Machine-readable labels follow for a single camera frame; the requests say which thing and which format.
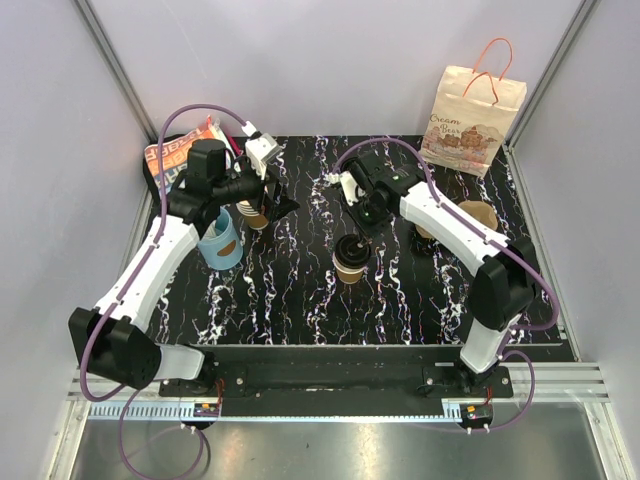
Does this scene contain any black coffee cup lid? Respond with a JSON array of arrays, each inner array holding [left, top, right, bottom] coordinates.
[[334, 234, 371, 269]]

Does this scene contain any beige paper takeout bag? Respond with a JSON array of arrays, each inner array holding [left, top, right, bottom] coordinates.
[[420, 37, 527, 178]]

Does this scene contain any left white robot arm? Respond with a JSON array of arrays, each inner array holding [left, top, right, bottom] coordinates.
[[68, 133, 299, 401]]

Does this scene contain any single brown paper cup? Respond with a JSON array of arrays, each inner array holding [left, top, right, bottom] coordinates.
[[333, 257, 365, 285]]

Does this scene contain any light blue straw holder cup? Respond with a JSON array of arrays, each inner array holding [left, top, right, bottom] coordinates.
[[198, 208, 243, 271]]

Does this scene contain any stack of paper coffee cups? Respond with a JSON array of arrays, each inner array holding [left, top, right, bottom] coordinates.
[[236, 200, 269, 231]]

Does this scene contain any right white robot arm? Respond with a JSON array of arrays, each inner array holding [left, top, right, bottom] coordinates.
[[333, 153, 539, 397]]

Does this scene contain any colourful rabbit print cloth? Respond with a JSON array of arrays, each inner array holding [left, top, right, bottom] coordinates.
[[142, 116, 241, 203]]

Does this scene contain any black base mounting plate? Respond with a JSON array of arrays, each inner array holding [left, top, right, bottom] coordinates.
[[159, 345, 514, 422]]

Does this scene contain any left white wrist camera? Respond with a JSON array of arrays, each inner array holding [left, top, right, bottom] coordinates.
[[245, 132, 281, 180]]

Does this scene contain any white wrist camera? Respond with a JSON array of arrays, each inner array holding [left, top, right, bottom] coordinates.
[[326, 172, 365, 206], [245, 132, 281, 180]]

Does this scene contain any aluminium frame rail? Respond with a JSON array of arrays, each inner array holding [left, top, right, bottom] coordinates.
[[47, 362, 614, 480]]

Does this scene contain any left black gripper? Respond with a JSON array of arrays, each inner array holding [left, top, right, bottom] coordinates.
[[213, 156, 300, 222]]

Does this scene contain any stack of brown cup carriers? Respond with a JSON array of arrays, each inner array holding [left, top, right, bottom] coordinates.
[[414, 199, 499, 240]]

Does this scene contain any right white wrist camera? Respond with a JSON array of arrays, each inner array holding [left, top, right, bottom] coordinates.
[[326, 172, 365, 206]]

